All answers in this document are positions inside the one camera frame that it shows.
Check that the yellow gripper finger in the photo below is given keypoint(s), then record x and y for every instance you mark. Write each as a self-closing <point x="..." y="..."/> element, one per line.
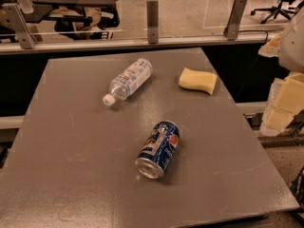
<point x="270" y="49"/>
<point x="285" y="101"/>

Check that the clear blue-label plastic bottle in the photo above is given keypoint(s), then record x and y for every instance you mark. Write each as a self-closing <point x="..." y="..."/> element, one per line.
<point x="126" y="83"/>

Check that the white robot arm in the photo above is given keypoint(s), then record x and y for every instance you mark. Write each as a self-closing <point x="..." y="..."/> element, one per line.
<point x="291" y="47"/>

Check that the yellow sponge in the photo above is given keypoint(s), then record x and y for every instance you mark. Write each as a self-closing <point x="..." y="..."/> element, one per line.
<point x="198" y="80"/>

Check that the blue Pepsi soda can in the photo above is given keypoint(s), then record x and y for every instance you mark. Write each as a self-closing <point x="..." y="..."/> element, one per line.
<point x="158" y="150"/>

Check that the black desk in background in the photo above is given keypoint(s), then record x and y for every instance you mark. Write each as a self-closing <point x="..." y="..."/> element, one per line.
<point x="43" y="8"/>

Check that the right grey metal bracket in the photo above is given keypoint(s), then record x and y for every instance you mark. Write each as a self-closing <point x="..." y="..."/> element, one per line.
<point x="232" y="28"/>

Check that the grey metal bracket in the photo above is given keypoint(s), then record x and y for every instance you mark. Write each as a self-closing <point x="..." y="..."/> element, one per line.
<point x="232" y="28"/>
<point x="18" y="23"/>
<point x="152" y="12"/>

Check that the middle grey metal bracket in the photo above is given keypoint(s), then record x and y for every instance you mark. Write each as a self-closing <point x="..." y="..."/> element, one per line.
<point x="152" y="12"/>

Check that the grey metal rail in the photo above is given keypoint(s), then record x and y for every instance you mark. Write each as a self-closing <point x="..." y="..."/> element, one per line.
<point x="244" y="37"/>

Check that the left grey metal bracket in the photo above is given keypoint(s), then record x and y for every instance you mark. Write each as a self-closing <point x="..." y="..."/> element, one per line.
<point x="18" y="23"/>

